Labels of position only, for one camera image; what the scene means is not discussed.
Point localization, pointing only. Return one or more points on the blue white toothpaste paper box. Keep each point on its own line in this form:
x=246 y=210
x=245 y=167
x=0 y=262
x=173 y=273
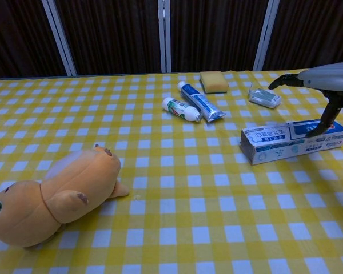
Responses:
x=280 y=142

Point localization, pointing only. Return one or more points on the white screen frame post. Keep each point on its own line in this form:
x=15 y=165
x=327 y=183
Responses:
x=265 y=35
x=164 y=35
x=60 y=37

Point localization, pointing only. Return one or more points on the orange plush dinosaur toy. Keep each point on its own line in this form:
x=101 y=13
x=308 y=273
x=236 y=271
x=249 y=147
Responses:
x=74 y=182

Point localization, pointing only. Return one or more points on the yellow sponge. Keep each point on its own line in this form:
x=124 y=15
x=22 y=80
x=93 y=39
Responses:
x=214 y=81

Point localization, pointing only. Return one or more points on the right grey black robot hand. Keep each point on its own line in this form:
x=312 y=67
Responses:
x=328 y=77

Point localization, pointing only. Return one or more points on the blue white toothpaste tube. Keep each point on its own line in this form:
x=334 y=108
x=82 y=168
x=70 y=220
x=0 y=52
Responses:
x=201 y=102

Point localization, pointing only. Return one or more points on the yellow white checkered tablecloth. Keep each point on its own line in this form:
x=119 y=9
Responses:
x=188 y=199

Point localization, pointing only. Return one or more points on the clear-wrapped grey green packet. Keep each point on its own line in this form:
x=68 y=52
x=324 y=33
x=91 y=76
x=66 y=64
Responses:
x=264 y=98

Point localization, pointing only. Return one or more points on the white green-print plastic bottle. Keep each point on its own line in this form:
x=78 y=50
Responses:
x=180 y=109

